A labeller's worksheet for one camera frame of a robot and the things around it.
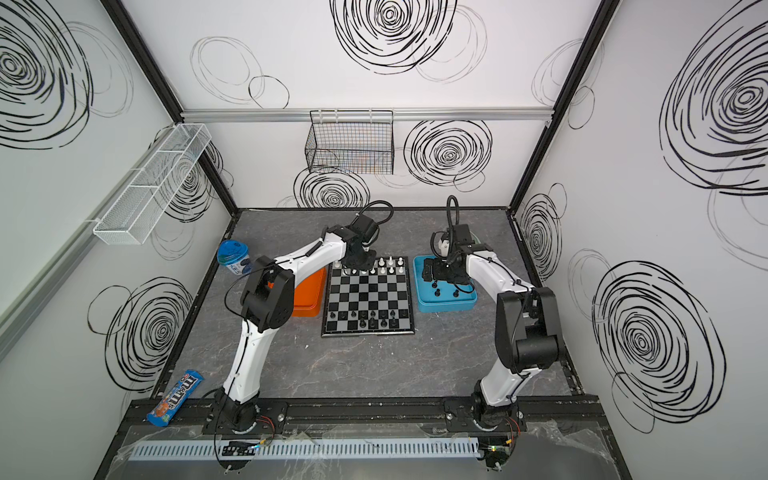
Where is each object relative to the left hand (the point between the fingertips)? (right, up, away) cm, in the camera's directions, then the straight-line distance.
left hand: (371, 263), depth 99 cm
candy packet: (-50, -33, -24) cm, 64 cm away
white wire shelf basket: (-57, +16, -26) cm, 64 cm away
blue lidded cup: (-45, +4, -4) cm, 45 cm away
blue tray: (+22, -10, -3) cm, 25 cm away
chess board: (+1, -12, -6) cm, 13 cm away
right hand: (+20, -3, -7) cm, 22 cm away
